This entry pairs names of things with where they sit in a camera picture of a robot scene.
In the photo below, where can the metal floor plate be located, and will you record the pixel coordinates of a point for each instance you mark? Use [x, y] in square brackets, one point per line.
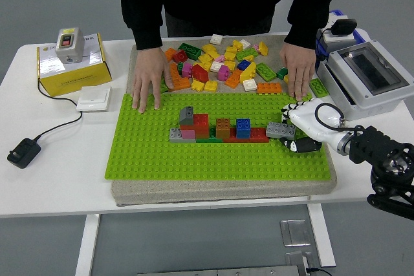
[295, 232]
[299, 259]

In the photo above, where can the blue plastic bin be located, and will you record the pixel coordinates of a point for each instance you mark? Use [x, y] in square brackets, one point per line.
[359, 35]

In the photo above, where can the magenta brick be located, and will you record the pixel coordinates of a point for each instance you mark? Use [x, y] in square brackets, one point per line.
[186, 70]
[222, 73]

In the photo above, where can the light grey brick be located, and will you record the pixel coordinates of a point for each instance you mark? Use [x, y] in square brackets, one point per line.
[175, 133]

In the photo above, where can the grey slope brick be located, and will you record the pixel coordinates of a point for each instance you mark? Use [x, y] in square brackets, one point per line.
[186, 116]

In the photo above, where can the black power adapter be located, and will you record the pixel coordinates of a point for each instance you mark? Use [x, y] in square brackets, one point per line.
[24, 154]

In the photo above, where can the white switch module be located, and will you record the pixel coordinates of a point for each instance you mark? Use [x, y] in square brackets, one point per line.
[338, 19]

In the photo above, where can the red square brick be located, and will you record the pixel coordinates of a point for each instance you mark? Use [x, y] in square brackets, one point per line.
[201, 120]

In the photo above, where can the grey eight-stud brick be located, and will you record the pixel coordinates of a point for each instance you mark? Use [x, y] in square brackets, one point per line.
[278, 130]

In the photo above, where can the large orange brick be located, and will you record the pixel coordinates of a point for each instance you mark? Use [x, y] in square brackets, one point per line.
[181, 83]

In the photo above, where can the lime green six-stud brick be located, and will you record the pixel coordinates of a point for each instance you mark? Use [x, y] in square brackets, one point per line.
[266, 71]
[318, 88]

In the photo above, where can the green studded baseplate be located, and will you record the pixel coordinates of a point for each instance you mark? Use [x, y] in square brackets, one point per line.
[194, 163]

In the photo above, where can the white tile brick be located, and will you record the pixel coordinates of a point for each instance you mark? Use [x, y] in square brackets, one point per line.
[216, 38]
[249, 84]
[244, 43]

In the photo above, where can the dark green six-stud brick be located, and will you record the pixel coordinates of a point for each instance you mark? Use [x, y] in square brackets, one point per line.
[189, 50]

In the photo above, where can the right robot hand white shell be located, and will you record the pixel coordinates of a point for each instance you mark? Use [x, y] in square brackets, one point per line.
[317, 124]

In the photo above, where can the white socket block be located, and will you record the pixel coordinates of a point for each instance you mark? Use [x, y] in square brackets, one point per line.
[336, 38]

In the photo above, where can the grey enclosure with clear lid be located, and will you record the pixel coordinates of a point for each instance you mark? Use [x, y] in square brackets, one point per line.
[372, 101]

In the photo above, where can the person's left hand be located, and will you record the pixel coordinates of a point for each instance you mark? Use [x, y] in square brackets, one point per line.
[299, 69]

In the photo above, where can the black charger plug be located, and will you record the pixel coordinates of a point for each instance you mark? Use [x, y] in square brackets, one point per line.
[344, 26]

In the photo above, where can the red slope brick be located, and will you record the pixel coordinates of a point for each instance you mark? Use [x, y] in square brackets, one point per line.
[200, 73]

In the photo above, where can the grey metal base bar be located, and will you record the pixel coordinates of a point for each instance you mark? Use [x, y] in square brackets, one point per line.
[216, 271]

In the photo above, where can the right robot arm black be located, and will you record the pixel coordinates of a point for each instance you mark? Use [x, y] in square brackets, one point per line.
[372, 146]

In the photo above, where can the red long brick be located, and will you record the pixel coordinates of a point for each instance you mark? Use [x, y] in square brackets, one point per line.
[258, 135]

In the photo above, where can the white wall switch panel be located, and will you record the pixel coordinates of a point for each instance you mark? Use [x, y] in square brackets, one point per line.
[93, 99]

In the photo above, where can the grey-brown foam mat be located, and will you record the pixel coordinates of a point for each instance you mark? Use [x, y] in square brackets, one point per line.
[194, 192]

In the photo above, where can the yellow slope brick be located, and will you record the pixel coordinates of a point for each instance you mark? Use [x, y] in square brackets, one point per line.
[247, 72]
[262, 48]

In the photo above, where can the small pink brick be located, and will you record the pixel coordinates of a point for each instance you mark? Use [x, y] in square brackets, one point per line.
[256, 46]

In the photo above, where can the white table leg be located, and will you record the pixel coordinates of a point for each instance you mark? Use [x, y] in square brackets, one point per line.
[87, 243]
[320, 234]

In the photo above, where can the person's right hand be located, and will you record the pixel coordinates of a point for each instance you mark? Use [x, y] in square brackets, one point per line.
[148, 72]

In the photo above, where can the person's right forearm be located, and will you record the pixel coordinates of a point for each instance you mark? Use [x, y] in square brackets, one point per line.
[147, 33]

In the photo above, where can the light pink brick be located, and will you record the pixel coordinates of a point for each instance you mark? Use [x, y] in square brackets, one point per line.
[220, 59]

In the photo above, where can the dark green flat brick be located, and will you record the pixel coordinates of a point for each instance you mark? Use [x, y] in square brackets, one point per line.
[208, 140]

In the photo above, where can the orange long brick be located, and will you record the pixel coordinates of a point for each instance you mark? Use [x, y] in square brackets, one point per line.
[269, 88]

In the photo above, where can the small dark green brick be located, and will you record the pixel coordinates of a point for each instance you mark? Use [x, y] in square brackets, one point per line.
[281, 73]
[180, 66]

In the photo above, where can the brown square brick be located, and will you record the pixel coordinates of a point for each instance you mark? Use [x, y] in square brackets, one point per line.
[223, 130]

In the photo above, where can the grey push-button switch box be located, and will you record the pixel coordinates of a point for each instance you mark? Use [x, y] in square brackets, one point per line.
[71, 53]

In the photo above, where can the yellow cardboard box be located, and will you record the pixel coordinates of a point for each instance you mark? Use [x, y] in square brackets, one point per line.
[74, 79]

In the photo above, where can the blue square brick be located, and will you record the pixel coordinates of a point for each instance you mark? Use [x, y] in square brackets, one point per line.
[243, 129]

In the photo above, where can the person's left forearm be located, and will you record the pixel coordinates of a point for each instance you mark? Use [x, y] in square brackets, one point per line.
[304, 30]

